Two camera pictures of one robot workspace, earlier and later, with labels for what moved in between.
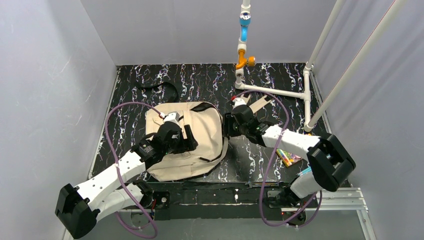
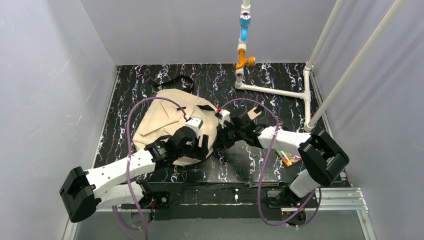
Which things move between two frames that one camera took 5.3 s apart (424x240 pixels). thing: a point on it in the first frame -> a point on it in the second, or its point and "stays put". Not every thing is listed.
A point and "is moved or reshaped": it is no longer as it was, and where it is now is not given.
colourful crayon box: (288, 158) stays put
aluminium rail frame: (332, 200) stays put
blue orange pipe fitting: (244, 21) stays put
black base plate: (217, 201) stays put
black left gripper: (187, 140) -> (202, 145)
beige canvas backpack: (206, 121) is moved or reshaped
